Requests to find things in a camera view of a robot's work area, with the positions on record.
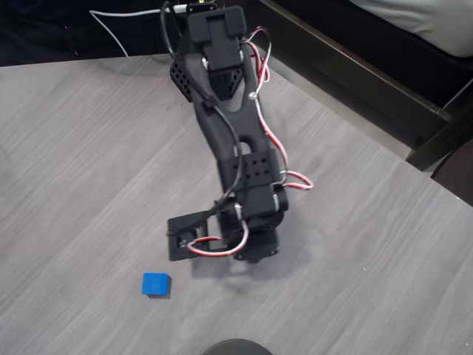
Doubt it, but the black perforated arm base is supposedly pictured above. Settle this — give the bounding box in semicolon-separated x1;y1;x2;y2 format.
169;58;245;104

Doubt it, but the blue cube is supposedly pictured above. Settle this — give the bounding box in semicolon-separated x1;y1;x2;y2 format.
140;271;172;298

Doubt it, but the dark round stand base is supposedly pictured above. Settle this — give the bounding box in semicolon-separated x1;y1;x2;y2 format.
201;338;274;355

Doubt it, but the dark round stool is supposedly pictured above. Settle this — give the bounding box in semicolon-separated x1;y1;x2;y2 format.
430;137;473;208

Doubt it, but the white mattress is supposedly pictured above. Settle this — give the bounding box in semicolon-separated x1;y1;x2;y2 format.
349;0;473;58

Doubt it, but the red and white servo cable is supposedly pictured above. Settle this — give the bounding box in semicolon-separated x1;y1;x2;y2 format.
253;92;315;192
186;217;251;259
242;26;273;98

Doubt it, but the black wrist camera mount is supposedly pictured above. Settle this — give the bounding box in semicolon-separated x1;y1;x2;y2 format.
166;209;223;263

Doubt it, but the black camera cable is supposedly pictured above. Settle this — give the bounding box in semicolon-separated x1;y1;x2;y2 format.
160;1;244;237

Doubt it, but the dark wooden bed frame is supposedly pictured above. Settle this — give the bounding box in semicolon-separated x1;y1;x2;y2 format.
254;0;473;172

